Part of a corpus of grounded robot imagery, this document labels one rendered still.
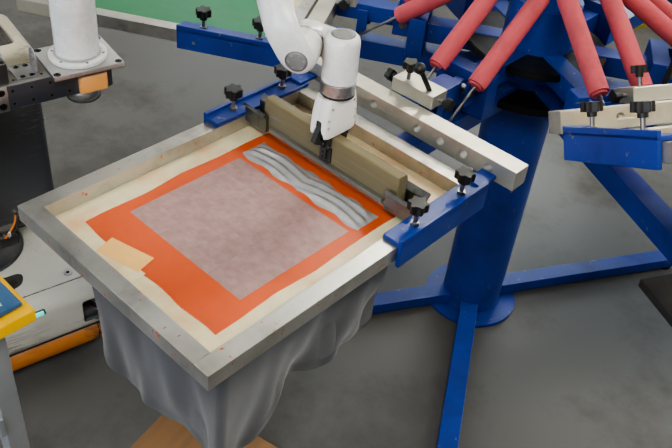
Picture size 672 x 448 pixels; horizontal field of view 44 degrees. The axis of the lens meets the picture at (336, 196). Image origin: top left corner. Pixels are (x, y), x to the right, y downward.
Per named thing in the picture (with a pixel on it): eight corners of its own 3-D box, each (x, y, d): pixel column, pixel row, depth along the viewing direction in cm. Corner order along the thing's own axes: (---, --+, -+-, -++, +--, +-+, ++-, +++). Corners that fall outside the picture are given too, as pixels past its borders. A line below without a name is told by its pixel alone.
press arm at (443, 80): (416, 122, 202) (419, 105, 199) (397, 112, 205) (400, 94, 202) (458, 99, 213) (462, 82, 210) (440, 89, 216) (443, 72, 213)
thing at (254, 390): (228, 475, 174) (230, 337, 149) (216, 463, 176) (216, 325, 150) (372, 360, 203) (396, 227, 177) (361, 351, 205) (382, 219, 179)
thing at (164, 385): (220, 483, 174) (221, 343, 147) (94, 359, 196) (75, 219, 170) (231, 474, 175) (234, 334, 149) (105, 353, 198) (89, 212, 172)
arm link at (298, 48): (254, -35, 168) (300, 55, 178) (234, -9, 158) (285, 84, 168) (290, -50, 164) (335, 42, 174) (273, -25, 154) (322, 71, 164)
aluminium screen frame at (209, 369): (208, 391, 138) (207, 376, 136) (19, 220, 168) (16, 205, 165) (481, 200, 187) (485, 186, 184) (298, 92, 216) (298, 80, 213)
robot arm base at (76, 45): (34, 43, 187) (25, -23, 177) (88, 32, 193) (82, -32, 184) (60, 74, 177) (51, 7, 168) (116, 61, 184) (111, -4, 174)
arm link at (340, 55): (284, 31, 166) (295, 11, 174) (281, 77, 173) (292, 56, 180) (358, 44, 165) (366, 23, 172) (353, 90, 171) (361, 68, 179)
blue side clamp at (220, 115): (217, 146, 196) (217, 121, 192) (203, 136, 198) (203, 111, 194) (307, 103, 214) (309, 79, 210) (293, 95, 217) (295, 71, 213)
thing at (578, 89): (575, 184, 198) (589, 143, 191) (335, 55, 238) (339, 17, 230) (715, 77, 248) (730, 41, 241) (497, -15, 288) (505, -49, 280)
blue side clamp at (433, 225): (397, 268, 168) (402, 242, 164) (379, 255, 171) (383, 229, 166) (483, 207, 186) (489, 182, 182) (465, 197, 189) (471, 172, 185)
